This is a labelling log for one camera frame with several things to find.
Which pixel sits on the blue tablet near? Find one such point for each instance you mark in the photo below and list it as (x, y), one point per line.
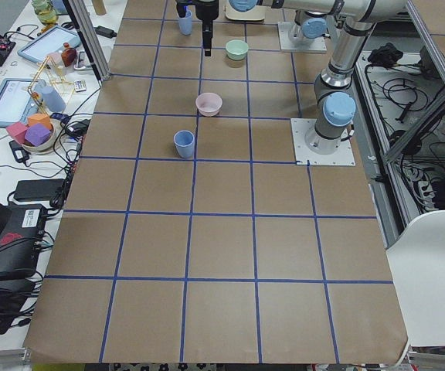
(15, 102)

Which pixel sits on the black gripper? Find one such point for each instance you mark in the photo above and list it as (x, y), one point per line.
(205, 11)

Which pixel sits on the green bowl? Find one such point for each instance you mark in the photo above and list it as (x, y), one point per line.
(236, 49)

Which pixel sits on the brown bottle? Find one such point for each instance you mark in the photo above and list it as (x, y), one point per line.
(68, 55)

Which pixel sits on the blue tablet far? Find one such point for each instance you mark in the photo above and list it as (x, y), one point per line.
(49, 42)

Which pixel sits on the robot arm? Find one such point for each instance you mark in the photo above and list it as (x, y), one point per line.
(361, 17)
(304, 35)

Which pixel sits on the white chair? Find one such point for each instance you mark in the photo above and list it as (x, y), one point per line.
(417, 263)

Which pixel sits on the blue tablet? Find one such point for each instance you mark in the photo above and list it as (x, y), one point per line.
(49, 42)
(15, 102)

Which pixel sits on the black computer box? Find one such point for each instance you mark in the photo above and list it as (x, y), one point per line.
(21, 229)

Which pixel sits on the black power adapter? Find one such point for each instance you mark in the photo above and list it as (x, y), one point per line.
(37, 189)

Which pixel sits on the aluminium frame post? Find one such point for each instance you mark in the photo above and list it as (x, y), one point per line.
(79, 16)

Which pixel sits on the blue cup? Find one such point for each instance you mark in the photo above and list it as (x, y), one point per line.
(185, 23)
(184, 143)

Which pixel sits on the pink bowl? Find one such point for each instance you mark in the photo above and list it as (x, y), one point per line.
(208, 104)

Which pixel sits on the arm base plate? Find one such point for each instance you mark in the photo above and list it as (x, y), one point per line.
(311, 149)
(293, 40)

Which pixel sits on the bowl of foam blocks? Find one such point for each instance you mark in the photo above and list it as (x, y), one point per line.
(36, 136)

